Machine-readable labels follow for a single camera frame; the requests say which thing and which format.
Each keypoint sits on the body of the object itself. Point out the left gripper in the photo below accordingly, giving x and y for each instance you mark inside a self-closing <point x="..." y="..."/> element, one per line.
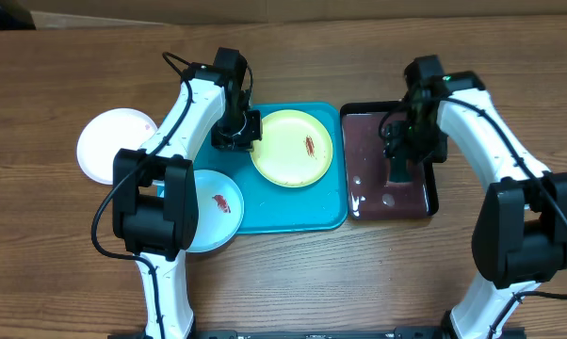
<point x="221" y="142"/>

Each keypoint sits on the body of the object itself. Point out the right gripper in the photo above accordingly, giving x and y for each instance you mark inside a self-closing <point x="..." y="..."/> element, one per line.
<point x="398" y="145"/>

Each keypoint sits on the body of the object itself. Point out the green sponge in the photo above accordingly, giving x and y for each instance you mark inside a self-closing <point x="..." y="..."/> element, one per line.
<point x="399" y="170"/>

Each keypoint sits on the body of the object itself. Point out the yellow plate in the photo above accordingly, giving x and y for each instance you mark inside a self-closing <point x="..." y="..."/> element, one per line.
<point x="295" y="150"/>

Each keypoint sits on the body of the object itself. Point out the light blue plate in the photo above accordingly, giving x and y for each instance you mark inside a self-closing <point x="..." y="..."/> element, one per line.
<point x="207" y="213"/>

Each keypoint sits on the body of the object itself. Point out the white plate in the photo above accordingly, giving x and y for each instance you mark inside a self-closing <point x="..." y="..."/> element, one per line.
<point x="105" y="135"/>

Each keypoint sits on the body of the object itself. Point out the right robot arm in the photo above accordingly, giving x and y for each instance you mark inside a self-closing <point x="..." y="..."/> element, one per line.
<point x="520" y="239"/>

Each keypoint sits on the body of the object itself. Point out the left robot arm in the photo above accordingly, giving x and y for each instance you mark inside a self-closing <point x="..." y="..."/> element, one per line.
<point x="154" y="199"/>

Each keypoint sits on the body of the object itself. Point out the black water tray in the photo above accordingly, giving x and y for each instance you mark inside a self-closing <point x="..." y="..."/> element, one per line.
<point x="370" y="195"/>

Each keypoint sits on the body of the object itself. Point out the teal plastic tray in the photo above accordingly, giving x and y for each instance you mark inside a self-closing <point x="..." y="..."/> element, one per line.
<point x="271" y="209"/>

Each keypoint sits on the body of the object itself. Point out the dark object top-left corner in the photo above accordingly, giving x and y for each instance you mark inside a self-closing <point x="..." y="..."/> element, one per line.
<point x="13" y="16"/>

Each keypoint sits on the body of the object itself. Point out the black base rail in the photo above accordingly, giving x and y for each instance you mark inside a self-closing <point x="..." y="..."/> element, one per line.
<point x="397" y="333"/>

